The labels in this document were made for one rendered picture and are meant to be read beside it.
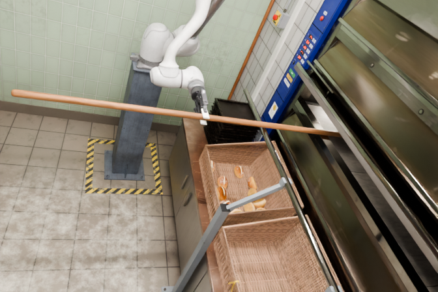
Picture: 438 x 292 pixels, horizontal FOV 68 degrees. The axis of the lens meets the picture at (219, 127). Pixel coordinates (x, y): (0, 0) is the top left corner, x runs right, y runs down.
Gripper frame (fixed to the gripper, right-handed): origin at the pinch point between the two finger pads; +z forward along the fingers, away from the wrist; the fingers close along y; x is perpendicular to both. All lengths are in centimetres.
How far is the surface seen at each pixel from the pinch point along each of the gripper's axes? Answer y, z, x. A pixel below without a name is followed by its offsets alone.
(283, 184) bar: 2.7, 36.7, -31.7
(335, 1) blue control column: -58, -47, -68
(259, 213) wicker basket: 42, 25, -42
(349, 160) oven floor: 1, 19, -80
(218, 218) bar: 28.9, 37.1, -10.2
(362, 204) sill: 1, 47, -70
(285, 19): -29, -90, -68
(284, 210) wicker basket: 39, 25, -57
